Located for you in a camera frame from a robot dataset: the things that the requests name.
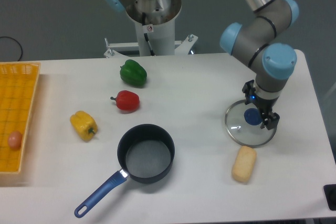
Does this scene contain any black cable on pedestal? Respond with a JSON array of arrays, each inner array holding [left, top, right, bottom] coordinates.
[[141, 12, 156, 57]]

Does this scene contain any beige bread loaf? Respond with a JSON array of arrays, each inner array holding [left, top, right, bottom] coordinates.
[[232, 146, 257, 183]]

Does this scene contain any black box at table edge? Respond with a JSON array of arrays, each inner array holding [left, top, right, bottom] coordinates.
[[323, 184, 336, 211]]

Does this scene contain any black cable on floor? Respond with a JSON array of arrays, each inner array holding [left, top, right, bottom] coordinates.
[[0, 36, 23, 62]]

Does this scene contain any dark saucepan with blue handle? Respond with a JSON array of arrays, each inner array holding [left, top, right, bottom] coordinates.
[[74, 124, 175, 218]]

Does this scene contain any yellow plastic basket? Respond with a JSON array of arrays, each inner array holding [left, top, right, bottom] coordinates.
[[1, 61, 40, 174]]

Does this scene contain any brown egg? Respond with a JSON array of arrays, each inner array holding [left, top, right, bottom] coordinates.
[[7, 131, 23, 150]]

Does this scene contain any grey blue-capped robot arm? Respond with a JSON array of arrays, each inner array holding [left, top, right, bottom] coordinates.
[[105, 0, 299, 130]]

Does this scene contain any green bell pepper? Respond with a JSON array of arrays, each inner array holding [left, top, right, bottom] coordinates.
[[120, 59, 147, 87]]

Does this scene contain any glass lid with blue knob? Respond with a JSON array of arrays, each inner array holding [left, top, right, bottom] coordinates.
[[224, 100, 277, 148]]

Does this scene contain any red bell pepper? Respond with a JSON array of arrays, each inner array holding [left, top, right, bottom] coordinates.
[[110, 90, 140, 111]]

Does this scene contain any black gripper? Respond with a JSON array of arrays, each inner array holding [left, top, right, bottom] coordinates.
[[242, 80, 281, 130]]

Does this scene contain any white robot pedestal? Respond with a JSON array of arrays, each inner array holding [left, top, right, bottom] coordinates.
[[103, 0, 198, 58]]

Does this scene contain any yellow bell pepper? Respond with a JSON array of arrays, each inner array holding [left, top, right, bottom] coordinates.
[[70, 111, 98, 142]]

